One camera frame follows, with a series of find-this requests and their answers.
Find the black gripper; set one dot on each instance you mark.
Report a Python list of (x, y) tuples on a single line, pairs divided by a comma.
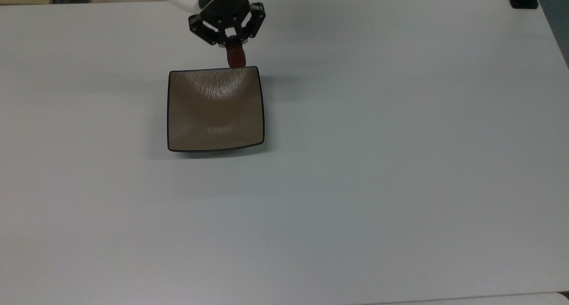
[(226, 9)]

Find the square brown ceramic plate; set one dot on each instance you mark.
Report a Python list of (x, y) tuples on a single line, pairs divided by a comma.
[(215, 111)]

